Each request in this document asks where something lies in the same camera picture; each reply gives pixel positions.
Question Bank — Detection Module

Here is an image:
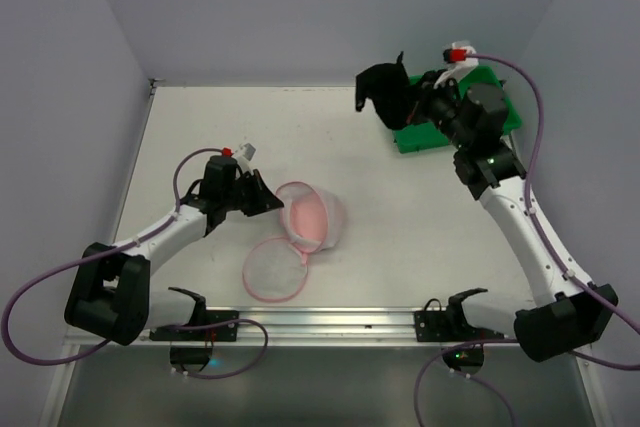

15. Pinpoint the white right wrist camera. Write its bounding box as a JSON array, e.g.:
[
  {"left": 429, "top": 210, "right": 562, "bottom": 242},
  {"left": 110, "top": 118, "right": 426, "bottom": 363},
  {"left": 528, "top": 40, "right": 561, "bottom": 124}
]
[{"left": 434, "top": 41, "right": 479, "bottom": 88}]

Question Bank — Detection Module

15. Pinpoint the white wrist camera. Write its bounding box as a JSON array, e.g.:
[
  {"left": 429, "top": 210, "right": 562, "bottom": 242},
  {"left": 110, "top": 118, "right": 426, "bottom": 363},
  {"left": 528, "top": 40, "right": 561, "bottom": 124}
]
[
  {"left": 434, "top": 41, "right": 479, "bottom": 88},
  {"left": 232, "top": 143, "right": 256, "bottom": 173}
]

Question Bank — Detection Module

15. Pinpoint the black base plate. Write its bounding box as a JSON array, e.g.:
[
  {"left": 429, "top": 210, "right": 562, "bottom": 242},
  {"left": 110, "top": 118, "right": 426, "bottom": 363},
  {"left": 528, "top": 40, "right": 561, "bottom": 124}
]
[
  {"left": 413, "top": 288, "right": 505, "bottom": 342},
  {"left": 145, "top": 287, "right": 239, "bottom": 342}
]

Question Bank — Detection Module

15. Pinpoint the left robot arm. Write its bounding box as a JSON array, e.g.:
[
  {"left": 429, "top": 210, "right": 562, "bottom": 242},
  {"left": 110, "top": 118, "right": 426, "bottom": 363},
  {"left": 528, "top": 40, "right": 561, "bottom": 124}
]
[{"left": 64, "top": 154, "right": 284, "bottom": 346}]

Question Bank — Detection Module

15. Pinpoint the white mesh laundry bag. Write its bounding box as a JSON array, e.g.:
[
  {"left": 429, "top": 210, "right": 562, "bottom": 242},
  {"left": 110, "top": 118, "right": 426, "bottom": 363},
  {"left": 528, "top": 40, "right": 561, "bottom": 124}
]
[{"left": 242, "top": 181, "right": 346, "bottom": 303}]

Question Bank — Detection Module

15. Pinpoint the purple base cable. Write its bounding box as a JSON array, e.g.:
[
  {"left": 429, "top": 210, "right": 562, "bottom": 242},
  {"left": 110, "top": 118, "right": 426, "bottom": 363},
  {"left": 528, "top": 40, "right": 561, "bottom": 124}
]
[
  {"left": 169, "top": 317, "right": 271, "bottom": 380},
  {"left": 413, "top": 336, "right": 531, "bottom": 427}
]

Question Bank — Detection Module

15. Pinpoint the pink bra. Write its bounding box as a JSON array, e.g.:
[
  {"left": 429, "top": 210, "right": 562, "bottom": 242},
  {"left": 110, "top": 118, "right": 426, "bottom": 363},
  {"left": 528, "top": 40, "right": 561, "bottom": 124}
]
[{"left": 290, "top": 192, "right": 329, "bottom": 242}]

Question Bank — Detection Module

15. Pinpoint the aluminium mounting rail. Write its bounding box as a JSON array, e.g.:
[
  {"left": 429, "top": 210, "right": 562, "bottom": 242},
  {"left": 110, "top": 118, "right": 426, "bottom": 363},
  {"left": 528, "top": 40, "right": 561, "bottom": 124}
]
[{"left": 64, "top": 302, "right": 591, "bottom": 349}]

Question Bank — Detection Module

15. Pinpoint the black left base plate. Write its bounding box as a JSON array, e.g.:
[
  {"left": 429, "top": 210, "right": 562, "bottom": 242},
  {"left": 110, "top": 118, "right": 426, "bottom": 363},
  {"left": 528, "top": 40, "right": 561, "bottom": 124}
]
[{"left": 145, "top": 287, "right": 239, "bottom": 342}]

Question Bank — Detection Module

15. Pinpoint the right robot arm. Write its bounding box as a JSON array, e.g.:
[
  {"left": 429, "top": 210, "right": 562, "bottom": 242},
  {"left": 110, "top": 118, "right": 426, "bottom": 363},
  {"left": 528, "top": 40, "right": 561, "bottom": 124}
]
[{"left": 409, "top": 46, "right": 618, "bottom": 362}]

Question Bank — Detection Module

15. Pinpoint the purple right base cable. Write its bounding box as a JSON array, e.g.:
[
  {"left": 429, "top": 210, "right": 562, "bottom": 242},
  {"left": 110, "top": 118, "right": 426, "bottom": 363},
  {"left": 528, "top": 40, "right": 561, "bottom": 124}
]
[{"left": 413, "top": 336, "right": 531, "bottom": 427}]

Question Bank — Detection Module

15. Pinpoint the black bra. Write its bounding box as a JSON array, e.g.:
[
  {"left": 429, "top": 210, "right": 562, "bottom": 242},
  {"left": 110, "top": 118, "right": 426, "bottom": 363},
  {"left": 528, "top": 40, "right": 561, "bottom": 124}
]
[{"left": 355, "top": 55, "right": 412, "bottom": 131}]

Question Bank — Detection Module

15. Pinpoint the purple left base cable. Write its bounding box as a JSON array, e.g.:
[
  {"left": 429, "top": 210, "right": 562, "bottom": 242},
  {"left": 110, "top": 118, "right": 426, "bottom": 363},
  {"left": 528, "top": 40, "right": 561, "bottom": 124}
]
[{"left": 169, "top": 317, "right": 271, "bottom": 380}]

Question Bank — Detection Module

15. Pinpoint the green plastic tray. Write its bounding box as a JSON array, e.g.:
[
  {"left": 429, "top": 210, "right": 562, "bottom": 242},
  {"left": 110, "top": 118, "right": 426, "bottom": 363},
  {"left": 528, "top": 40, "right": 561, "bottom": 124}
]
[{"left": 392, "top": 65, "right": 522, "bottom": 154}]

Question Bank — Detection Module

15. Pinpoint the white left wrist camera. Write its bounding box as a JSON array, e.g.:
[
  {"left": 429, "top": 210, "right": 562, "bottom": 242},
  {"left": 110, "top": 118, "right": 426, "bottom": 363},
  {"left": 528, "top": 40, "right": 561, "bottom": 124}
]
[{"left": 232, "top": 143, "right": 256, "bottom": 173}]

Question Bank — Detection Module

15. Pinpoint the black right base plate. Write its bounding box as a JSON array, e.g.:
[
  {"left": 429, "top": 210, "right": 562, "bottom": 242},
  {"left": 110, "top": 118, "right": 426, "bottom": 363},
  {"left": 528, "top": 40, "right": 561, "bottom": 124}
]
[{"left": 413, "top": 288, "right": 505, "bottom": 342}]

